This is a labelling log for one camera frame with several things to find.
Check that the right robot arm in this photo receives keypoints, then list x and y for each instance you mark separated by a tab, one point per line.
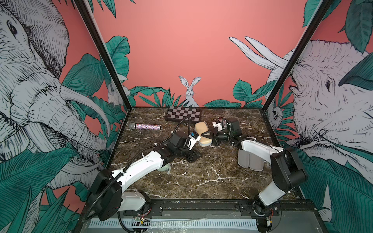
287	169

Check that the grey umbrella case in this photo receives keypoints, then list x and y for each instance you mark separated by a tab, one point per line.
166	168
249	160

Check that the white slotted cable duct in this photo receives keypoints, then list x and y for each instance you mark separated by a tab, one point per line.
240	224

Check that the glitter purple microphone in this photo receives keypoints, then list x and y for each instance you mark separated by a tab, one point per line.
138	126

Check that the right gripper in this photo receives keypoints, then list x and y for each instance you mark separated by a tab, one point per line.
214	133

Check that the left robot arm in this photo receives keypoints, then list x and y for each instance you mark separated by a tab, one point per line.
106	195

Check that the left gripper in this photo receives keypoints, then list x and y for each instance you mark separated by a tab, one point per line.
192	157

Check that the folding chessboard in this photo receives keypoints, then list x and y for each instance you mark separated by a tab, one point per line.
178	113

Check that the white umbrella case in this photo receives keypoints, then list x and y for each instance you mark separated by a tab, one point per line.
202	129

